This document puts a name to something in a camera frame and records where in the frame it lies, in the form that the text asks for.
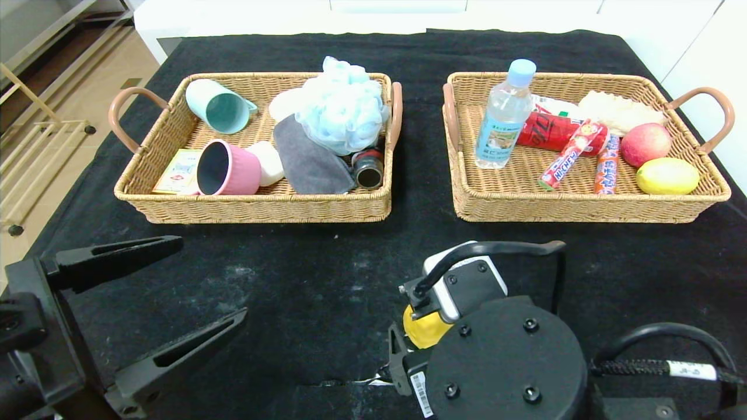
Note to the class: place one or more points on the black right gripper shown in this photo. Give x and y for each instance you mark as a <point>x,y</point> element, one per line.
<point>421,392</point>

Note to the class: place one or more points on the green card box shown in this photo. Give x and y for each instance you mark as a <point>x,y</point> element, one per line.
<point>175,172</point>

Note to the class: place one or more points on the white soap bar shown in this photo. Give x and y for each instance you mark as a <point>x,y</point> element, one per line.
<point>269,163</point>

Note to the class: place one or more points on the brown low shelf unit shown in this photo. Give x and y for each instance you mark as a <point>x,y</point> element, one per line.
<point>70,41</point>

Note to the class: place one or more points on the teal plastic cup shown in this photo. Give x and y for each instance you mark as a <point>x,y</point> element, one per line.
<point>219,108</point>

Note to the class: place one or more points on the white side cabinet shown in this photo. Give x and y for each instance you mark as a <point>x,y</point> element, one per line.
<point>166,17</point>

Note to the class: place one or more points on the white snack packet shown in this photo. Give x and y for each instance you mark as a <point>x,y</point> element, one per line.
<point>557,106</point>

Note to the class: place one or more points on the red peach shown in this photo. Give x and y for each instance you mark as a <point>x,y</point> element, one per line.
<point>645,146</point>

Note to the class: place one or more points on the light blue bath pouf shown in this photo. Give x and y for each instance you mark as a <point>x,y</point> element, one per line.
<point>344,111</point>

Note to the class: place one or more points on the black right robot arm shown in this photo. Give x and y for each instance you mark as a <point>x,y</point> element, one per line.
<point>508,361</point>

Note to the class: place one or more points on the clear water bottle blue cap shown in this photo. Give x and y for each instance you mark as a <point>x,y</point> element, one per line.
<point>505,122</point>

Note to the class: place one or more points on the yellow lemon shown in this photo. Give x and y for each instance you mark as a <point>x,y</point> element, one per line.
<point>668,177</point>

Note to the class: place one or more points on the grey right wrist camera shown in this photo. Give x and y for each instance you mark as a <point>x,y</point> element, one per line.
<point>467,280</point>

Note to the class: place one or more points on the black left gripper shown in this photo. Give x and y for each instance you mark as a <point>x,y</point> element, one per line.
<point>44,318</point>

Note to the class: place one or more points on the red Hi-Chew candy stick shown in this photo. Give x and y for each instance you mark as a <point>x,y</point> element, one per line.
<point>569,157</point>

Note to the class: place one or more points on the yellow pear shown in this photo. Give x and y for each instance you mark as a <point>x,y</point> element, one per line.
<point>426,332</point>

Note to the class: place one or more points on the white round dish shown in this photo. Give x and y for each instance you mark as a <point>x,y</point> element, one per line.
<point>286,105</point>

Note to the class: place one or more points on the grey cloth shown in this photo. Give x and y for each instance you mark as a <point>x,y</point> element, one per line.
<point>309,166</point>

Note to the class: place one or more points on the wooden rack on wheels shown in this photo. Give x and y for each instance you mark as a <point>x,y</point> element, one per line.
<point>16,230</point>

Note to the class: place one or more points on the orange sausage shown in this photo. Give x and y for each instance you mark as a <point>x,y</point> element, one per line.
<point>607,166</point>

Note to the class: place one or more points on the black and red tube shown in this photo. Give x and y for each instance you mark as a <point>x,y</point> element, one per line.
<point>367,169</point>

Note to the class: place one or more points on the red cola can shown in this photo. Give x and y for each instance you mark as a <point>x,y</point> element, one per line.
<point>548,131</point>

